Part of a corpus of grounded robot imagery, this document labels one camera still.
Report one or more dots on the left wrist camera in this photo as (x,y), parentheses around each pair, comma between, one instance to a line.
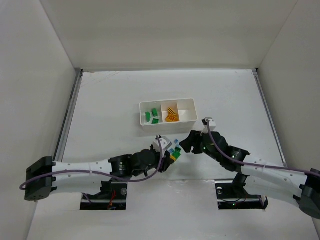
(161,144)

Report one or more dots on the white divided plastic container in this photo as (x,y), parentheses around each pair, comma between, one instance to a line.
(185,109)

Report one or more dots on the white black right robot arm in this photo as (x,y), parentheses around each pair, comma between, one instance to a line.
(254,176)

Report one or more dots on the right aluminium rail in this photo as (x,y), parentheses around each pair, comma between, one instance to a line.
(270,119)

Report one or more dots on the green square lego brick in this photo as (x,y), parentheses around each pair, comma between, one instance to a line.
(155,121)

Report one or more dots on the yellow sloped lego brick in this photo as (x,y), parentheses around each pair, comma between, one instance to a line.
(171,111)

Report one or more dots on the aluminium rail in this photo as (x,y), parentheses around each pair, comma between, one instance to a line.
(68,117)
(270,119)

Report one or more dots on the left aluminium rail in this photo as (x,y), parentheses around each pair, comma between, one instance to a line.
(68,117)

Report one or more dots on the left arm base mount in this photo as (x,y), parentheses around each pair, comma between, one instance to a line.
(112,197)

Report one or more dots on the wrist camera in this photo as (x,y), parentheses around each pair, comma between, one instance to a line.
(161,144)
(209,124)

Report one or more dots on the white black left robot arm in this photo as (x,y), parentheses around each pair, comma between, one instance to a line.
(46,176)

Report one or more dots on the green lego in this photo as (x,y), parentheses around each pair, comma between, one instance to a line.
(176,155)
(154,112)

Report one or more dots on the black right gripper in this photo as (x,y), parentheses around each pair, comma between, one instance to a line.
(197,142)

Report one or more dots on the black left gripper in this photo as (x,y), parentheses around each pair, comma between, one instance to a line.
(165,158)

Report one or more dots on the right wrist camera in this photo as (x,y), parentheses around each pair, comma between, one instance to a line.
(209,124)

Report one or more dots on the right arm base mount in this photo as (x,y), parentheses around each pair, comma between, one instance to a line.
(231,195)

